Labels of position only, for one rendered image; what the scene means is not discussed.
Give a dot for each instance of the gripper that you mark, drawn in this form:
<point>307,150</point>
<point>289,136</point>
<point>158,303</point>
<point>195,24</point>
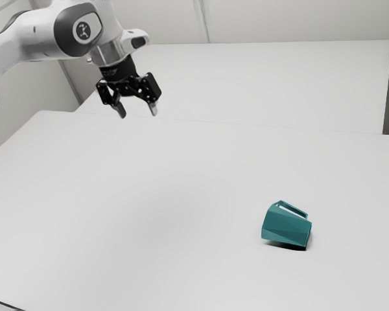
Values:
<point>121,76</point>

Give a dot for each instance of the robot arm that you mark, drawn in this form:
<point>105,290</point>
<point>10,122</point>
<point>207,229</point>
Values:
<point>35,35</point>

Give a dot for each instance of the teal faceted mug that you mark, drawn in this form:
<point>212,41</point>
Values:
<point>285,228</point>

